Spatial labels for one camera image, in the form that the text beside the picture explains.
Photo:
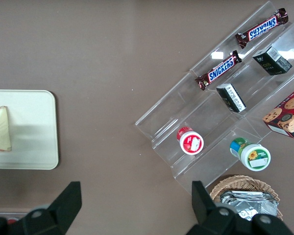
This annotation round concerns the cream plastic tray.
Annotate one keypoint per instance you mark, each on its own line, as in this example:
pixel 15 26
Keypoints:
pixel 31 129

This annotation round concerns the green lid yogurt cup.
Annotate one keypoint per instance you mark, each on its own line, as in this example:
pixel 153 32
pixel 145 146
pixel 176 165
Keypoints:
pixel 253 156

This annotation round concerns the red lid yogurt cup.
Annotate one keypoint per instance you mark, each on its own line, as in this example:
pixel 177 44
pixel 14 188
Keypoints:
pixel 191 143

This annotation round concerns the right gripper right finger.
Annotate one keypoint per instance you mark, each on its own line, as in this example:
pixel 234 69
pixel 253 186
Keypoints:
pixel 210 220

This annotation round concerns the silver foil packets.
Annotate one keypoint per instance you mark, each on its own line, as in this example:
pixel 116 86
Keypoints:
pixel 247 203

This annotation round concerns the red chocolate cookie box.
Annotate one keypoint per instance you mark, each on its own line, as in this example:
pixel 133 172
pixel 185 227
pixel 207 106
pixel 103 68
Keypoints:
pixel 287 115

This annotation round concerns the clear acrylic stepped stand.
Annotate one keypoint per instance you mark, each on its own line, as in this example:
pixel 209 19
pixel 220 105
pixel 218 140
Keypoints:
pixel 176 105

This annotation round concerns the Snickers chocolate bar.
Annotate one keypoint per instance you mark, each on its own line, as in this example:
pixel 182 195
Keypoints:
pixel 219 71
pixel 262 28

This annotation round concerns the light wicker basket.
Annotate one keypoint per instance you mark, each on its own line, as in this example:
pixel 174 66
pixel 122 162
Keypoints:
pixel 245 182

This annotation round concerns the triangular sandwich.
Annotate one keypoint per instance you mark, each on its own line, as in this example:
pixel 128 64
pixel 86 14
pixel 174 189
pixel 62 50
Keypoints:
pixel 1 129

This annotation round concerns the small dark green box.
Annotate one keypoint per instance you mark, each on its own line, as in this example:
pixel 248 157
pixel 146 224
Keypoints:
pixel 231 98
pixel 272 61

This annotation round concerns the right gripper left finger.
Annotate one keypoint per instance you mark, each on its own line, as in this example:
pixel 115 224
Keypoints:
pixel 61 213

